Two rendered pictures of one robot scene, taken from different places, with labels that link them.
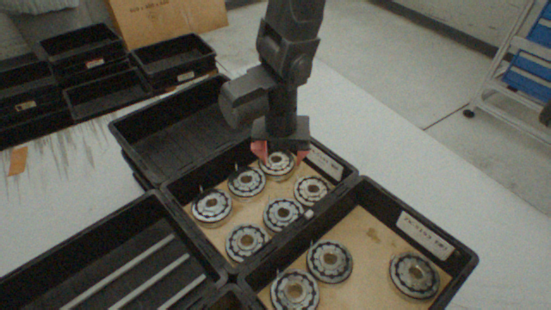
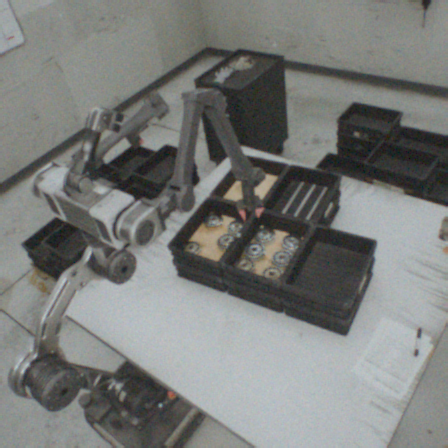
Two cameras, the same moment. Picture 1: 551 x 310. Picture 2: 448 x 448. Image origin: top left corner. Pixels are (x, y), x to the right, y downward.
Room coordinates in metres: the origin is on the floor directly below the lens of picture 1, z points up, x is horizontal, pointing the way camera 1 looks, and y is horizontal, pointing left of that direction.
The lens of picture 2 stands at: (1.94, -0.43, 2.47)
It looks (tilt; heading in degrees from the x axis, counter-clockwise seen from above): 43 degrees down; 169
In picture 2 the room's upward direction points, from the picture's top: 11 degrees counter-clockwise
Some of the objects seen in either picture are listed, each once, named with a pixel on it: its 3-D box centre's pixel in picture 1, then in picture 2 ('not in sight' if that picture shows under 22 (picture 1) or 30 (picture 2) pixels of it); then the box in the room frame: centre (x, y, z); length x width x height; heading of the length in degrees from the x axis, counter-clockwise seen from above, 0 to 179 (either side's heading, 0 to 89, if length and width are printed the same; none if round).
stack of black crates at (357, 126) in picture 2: not in sight; (367, 141); (-0.68, 1.31, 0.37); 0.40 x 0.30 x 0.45; 34
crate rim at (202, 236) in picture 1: (261, 182); (268, 245); (0.51, 0.04, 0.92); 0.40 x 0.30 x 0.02; 132
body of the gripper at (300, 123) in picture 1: (281, 118); (249, 198); (0.45, -0.01, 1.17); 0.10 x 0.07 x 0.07; 86
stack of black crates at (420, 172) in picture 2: not in sight; (398, 185); (-0.12, 1.21, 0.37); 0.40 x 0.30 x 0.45; 34
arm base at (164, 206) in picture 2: not in sight; (159, 209); (0.67, -0.40, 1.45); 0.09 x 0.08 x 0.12; 34
